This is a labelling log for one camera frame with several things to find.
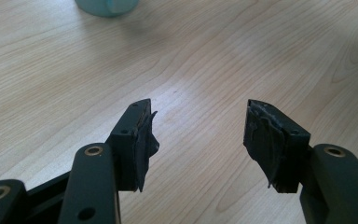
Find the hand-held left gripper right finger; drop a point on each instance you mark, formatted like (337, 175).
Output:
(276, 146)

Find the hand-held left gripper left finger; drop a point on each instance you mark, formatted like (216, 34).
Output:
(130, 155)

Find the light blue cup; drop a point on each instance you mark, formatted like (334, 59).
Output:
(105, 6)

